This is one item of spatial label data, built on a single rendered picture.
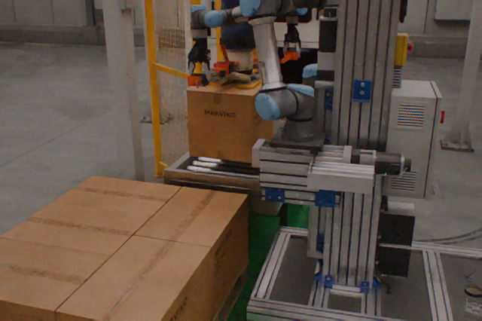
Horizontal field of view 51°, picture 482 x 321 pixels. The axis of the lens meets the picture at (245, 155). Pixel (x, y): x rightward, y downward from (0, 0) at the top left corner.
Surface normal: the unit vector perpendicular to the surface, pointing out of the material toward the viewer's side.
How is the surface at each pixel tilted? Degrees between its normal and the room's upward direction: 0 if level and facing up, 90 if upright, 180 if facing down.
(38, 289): 0
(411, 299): 0
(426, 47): 90
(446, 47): 90
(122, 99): 90
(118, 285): 0
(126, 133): 90
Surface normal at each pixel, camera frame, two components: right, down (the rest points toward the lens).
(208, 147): -0.34, 0.33
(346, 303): 0.00, -0.94
